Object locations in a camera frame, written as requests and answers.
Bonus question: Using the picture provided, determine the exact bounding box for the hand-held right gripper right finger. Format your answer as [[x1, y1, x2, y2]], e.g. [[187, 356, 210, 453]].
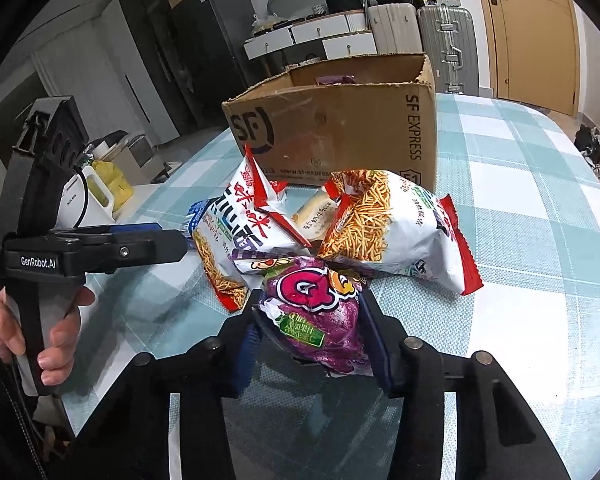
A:
[[357, 290, 573, 480]]

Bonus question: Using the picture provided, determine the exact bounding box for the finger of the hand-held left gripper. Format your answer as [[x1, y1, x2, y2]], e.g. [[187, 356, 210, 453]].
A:
[[50, 222, 181, 242], [80, 232, 188, 273]]

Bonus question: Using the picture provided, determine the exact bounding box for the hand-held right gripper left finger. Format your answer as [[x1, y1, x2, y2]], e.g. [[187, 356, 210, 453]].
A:
[[62, 302, 268, 480]]

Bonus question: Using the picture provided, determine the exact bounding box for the blue white snack packet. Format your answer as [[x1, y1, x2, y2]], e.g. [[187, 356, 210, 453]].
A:
[[182, 199, 216, 238]]

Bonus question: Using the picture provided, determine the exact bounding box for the small white noodle snack packet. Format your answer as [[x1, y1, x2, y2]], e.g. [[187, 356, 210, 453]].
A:
[[192, 144, 313, 313]]

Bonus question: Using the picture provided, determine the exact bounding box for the large white noodle snack packet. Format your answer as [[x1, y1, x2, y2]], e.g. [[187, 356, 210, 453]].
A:
[[317, 169, 483, 297]]

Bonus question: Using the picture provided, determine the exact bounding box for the beige dotted cake packet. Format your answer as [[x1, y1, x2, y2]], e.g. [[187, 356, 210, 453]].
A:
[[291, 194, 341, 243]]

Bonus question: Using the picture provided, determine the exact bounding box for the brown cardboard box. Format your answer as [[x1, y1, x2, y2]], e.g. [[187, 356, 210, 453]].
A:
[[221, 52, 438, 193]]

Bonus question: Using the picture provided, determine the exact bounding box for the person's left hand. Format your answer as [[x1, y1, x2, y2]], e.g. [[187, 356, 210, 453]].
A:
[[0, 287, 97, 387]]

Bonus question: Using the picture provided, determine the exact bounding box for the yellow plastic bag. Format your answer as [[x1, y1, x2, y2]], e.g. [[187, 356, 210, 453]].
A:
[[91, 157, 135, 211]]

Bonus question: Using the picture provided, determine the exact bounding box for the grey trash bin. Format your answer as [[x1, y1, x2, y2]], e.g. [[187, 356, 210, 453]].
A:
[[114, 131, 166, 186]]

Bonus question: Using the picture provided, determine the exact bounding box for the white curtain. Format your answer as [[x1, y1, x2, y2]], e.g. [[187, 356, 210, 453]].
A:
[[32, 45, 131, 141]]

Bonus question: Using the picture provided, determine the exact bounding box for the blue checked tablecloth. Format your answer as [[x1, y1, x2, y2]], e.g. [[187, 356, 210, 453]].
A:
[[60, 92, 600, 480]]

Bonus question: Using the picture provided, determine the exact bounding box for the dark wardrobe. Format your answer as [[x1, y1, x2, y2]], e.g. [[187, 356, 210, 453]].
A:
[[117, 0, 196, 136]]

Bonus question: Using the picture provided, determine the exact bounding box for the black refrigerator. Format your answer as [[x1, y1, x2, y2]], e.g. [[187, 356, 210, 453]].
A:
[[172, 0, 261, 136]]

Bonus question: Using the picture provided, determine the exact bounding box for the white drawer desk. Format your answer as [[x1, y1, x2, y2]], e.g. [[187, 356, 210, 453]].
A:
[[243, 10, 378, 68]]

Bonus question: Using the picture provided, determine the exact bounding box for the grey suitcase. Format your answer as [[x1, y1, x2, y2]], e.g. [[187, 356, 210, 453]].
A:
[[417, 5, 480, 96]]

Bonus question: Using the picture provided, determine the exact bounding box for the beige suitcase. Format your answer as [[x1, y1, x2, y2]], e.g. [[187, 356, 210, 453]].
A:
[[366, 2, 423, 56]]

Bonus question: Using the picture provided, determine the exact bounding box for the tan wooden door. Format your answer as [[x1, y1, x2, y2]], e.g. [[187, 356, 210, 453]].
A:
[[470, 0, 581, 117]]

